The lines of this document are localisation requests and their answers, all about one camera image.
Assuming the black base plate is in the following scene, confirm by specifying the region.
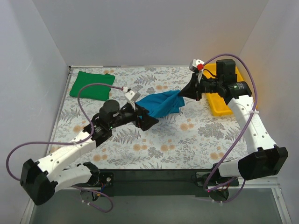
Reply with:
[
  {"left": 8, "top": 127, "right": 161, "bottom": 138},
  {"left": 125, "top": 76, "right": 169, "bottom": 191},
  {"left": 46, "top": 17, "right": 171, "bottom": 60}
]
[{"left": 72, "top": 168, "right": 241, "bottom": 197}]

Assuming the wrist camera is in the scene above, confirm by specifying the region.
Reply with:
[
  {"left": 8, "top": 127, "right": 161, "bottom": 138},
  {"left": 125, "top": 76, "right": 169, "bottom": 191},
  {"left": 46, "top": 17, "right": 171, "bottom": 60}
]
[
  {"left": 189, "top": 59, "right": 205, "bottom": 82},
  {"left": 125, "top": 90, "right": 140, "bottom": 111}
]

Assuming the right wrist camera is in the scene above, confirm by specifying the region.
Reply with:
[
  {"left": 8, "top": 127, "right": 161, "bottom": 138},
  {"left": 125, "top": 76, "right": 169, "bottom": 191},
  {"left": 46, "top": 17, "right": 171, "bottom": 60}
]
[{"left": 189, "top": 59, "right": 205, "bottom": 82}]

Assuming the blue t shirt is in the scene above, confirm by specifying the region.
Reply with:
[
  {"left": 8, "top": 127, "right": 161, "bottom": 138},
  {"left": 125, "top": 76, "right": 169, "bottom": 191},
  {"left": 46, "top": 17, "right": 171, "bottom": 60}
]
[{"left": 137, "top": 90, "right": 185, "bottom": 118}]

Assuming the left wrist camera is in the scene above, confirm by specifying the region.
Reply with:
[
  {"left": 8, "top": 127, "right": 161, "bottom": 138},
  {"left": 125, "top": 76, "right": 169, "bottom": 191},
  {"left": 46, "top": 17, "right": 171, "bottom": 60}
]
[{"left": 125, "top": 90, "right": 140, "bottom": 111}]

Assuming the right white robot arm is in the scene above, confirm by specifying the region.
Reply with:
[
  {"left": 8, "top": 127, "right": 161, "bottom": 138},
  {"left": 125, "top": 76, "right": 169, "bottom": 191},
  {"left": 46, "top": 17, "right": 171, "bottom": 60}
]
[{"left": 179, "top": 59, "right": 288, "bottom": 186}]

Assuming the aluminium frame rail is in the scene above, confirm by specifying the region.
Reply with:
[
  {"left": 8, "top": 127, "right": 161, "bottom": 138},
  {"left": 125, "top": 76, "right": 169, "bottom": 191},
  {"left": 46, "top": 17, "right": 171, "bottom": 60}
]
[{"left": 22, "top": 177, "right": 291, "bottom": 224}]

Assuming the yellow plastic tray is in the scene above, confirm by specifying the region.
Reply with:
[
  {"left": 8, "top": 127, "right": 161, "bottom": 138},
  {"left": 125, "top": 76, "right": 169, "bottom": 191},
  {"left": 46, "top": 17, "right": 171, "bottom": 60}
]
[{"left": 203, "top": 59, "right": 252, "bottom": 116}]

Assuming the folded green t shirt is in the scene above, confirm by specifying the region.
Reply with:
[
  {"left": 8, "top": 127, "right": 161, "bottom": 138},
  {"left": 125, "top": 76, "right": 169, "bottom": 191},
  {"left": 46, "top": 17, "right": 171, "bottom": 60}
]
[{"left": 69, "top": 70, "right": 115, "bottom": 102}]

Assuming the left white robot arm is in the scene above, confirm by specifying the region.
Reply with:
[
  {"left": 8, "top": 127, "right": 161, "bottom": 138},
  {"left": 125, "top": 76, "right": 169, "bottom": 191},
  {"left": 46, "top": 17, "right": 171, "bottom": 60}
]
[{"left": 20, "top": 100, "right": 158, "bottom": 205}]

